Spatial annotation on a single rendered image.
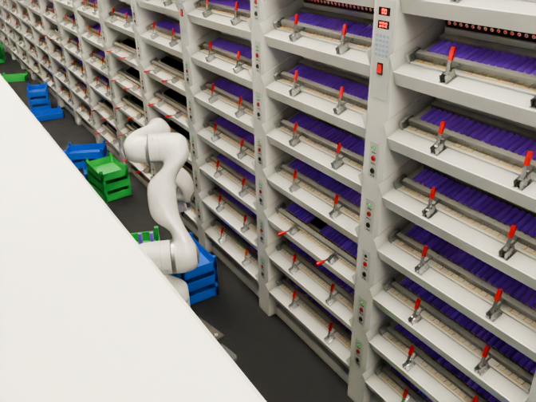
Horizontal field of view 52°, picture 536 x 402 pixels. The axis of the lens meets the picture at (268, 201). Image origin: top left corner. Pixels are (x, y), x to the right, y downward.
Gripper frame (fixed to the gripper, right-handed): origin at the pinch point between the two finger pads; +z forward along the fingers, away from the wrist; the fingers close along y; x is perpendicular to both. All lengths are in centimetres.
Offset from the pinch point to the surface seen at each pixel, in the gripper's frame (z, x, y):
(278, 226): -13, -26, 42
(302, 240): -21, -39, 48
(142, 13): 4, 135, 10
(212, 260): 29.9, -16.4, 9.3
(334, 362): 11, -86, 48
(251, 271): 33, -27, 27
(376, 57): -108, -24, 73
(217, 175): 16.0, 22.9, 24.0
